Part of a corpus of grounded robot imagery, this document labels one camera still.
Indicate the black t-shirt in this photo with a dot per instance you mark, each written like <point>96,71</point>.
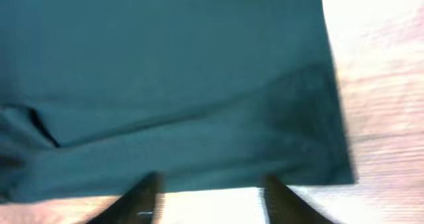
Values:
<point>212,94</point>

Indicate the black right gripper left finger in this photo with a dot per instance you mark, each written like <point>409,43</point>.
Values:
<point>142,204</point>

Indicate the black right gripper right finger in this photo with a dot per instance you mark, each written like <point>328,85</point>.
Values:
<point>283,206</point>

